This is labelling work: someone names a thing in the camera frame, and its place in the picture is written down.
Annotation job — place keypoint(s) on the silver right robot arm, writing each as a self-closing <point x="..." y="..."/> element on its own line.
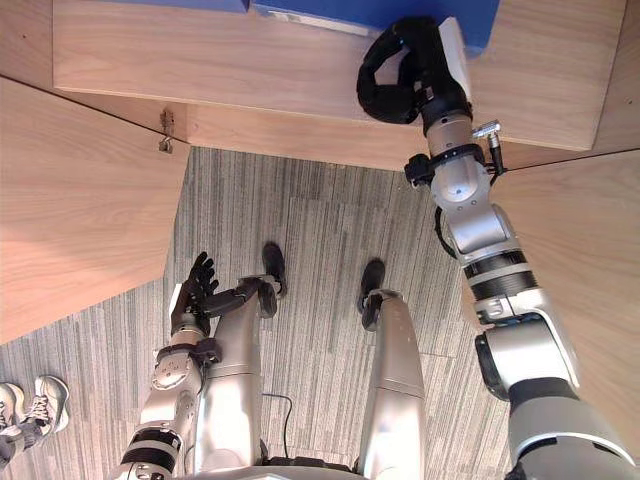
<point x="495" y="280"/>

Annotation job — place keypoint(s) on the metal door hinge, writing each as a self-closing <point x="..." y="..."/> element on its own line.
<point x="166" y="131"/>

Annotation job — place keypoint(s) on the person's foot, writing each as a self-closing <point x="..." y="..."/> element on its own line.
<point x="7" y="407"/>
<point x="46" y="407"/>

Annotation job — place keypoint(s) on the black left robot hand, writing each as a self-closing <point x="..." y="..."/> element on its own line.
<point x="196" y="295"/>

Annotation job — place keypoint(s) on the silver robot leg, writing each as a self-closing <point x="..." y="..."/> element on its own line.
<point x="395" y="380"/>
<point x="232" y="365"/>

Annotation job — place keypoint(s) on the wooden cabinet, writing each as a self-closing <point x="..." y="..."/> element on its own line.
<point x="300" y="85"/>

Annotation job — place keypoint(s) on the blue folder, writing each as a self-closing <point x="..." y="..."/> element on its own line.
<point x="370" y="15"/>

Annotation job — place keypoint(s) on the silver left robot leg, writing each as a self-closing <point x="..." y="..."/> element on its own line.
<point x="232" y="365"/>

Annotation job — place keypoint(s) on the blue file box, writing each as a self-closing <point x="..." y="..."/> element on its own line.
<point x="220" y="6"/>

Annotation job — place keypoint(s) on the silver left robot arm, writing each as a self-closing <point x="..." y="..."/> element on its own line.
<point x="167" y="395"/>

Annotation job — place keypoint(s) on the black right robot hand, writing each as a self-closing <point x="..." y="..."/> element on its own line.
<point x="395" y="85"/>

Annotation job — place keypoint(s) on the silver right robot leg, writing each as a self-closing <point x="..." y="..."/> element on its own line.
<point x="395" y="380"/>

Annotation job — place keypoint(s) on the wooden cabinet door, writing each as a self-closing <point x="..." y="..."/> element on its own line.
<point x="75" y="200"/>
<point x="580" y="280"/>

